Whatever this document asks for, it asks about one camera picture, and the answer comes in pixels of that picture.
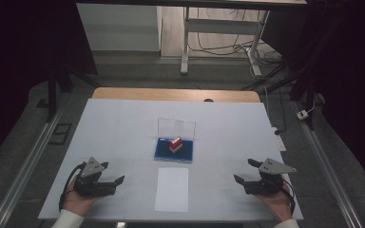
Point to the black metal stand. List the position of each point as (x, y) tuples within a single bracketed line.
[(304, 85), (52, 95)]

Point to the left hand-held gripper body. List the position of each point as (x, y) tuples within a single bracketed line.
[(90, 185)]

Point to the small dark round knob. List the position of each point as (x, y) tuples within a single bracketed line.
[(208, 100)]

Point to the red and white stamp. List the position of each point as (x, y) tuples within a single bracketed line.
[(176, 145)]

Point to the large white table cover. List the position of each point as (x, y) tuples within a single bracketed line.
[(123, 126)]

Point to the small white paper sheet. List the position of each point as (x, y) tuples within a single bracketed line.
[(171, 190)]

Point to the black rectangular floor frame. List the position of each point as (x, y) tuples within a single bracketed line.
[(53, 134)]

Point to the metal floor rail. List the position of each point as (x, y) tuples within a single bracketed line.
[(22, 172), (328, 171)]

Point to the white power adapter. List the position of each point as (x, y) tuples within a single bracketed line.
[(302, 115)]

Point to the blue ink pad clear lid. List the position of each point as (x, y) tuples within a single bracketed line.
[(164, 153)]

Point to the person's left hand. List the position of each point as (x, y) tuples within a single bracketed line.
[(76, 202)]

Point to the person's right hand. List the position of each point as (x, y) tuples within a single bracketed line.
[(277, 204)]

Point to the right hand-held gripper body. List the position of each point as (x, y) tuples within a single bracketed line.
[(267, 185)]

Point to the dark curtain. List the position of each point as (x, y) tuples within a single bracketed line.
[(19, 63), (355, 79)]

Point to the white desk frame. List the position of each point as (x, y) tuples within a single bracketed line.
[(221, 26)]

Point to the white cabinet panel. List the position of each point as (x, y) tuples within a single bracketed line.
[(117, 28)]

